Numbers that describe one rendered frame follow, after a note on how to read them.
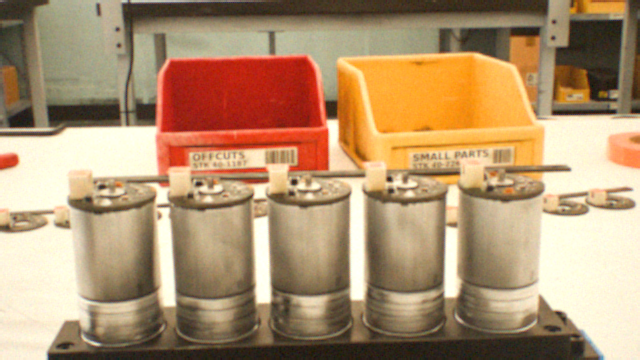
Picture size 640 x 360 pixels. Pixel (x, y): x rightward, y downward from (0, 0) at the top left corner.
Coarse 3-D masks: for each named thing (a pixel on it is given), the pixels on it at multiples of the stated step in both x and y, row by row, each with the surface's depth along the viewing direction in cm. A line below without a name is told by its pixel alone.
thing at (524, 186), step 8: (488, 176) 25; (496, 176) 25; (504, 176) 25; (512, 176) 25; (520, 176) 25; (528, 176) 25; (488, 184) 24; (520, 184) 24; (528, 184) 24; (536, 184) 24; (544, 184) 24; (464, 192) 24; (472, 192) 23; (480, 192) 23; (488, 192) 23; (496, 192) 23; (520, 192) 23; (528, 192) 23; (536, 192) 23; (544, 192) 24
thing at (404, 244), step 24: (384, 216) 23; (408, 216) 23; (432, 216) 23; (384, 240) 23; (408, 240) 23; (432, 240) 24; (384, 264) 24; (408, 264) 23; (432, 264) 24; (384, 288) 24; (408, 288) 24; (432, 288) 24; (384, 312) 24; (408, 312) 24; (432, 312) 24
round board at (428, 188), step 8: (392, 176) 25; (408, 176) 25; (416, 176) 25; (424, 176) 25; (424, 184) 24; (432, 184) 24; (440, 184) 24; (368, 192) 24; (376, 192) 24; (384, 192) 23; (392, 192) 23; (400, 192) 23; (416, 192) 23; (424, 192) 23; (432, 192) 23; (440, 192) 23; (448, 192) 24; (384, 200) 23; (392, 200) 23; (400, 200) 23; (408, 200) 23; (416, 200) 23; (424, 200) 23
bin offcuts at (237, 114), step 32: (192, 64) 57; (224, 64) 58; (256, 64) 58; (288, 64) 58; (160, 96) 49; (192, 96) 58; (224, 96) 58; (256, 96) 58; (288, 96) 59; (320, 96) 50; (160, 128) 48; (192, 128) 58; (224, 128) 59; (256, 128) 59; (288, 128) 59; (320, 128) 48; (160, 160) 47; (192, 160) 47; (224, 160) 48; (256, 160) 48; (288, 160) 48; (320, 160) 48
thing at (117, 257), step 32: (96, 224) 23; (128, 224) 23; (96, 256) 23; (128, 256) 23; (96, 288) 23; (128, 288) 23; (160, 288) 24; (96, 320) 24; (128, 320) 24; (160, 320) 24
